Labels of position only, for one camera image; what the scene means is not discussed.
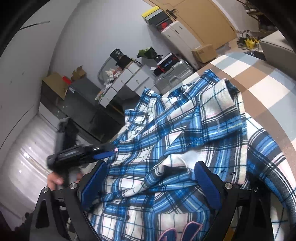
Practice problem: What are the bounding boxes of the blue plaid flannel shirt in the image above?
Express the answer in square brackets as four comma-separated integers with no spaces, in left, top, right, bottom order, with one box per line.
[88,70,295,240]

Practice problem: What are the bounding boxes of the person's left hand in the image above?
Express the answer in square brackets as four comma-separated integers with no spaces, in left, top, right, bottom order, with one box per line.
[47,172,84,190]

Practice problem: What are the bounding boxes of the black refrigerator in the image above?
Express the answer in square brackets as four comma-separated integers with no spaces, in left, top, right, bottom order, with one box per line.
[64,77,125,143]

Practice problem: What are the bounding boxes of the white curtain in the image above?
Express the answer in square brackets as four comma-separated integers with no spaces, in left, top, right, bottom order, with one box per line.
[1,114,56,222]

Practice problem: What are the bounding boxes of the dark tall wardrobe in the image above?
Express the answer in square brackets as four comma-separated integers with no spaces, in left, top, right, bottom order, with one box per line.
[41,81,68,120]

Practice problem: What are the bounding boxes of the cardboard box on refrigerator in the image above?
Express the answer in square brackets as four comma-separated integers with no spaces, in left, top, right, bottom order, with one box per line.
[71,66,86,82]

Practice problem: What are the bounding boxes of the white desk with drawers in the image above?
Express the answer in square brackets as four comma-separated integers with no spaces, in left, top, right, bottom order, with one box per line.
[96,61,158,108]

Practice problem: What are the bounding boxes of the silver aluminium suitcase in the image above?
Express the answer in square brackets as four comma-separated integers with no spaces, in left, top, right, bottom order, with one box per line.
[154,60,194,94]

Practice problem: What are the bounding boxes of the black red shoe box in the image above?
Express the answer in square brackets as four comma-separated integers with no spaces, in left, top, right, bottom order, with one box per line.
[154,53,180,76]

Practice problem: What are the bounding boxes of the checked bed blanket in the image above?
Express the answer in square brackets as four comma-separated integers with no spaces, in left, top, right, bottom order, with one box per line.
[178,52,295,173]

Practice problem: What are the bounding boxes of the white narrow cabinet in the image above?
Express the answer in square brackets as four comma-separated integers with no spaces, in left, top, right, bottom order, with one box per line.
[161,21,201,70]

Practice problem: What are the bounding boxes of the cardboard box on floor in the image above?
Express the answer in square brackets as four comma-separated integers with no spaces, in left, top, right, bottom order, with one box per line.
[192,44,218,63]

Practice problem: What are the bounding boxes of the stacked shoe boxes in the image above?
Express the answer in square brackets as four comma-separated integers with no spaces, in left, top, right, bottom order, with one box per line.
[142,6,173,32]

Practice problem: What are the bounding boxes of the wooden door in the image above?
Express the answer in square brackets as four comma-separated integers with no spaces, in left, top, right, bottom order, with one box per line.
[147,0,236,49]

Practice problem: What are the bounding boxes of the grey padded bench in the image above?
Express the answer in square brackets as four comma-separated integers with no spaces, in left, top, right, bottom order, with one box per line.
[259,31,296,79]

